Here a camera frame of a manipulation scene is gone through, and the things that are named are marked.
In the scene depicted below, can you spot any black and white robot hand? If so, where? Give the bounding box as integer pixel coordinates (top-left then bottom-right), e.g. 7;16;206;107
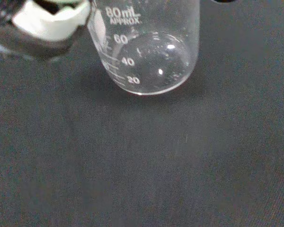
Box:
0;0;92;60

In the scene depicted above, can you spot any black bench cloth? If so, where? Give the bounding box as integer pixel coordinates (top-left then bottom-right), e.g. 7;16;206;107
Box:
0;0;284;227

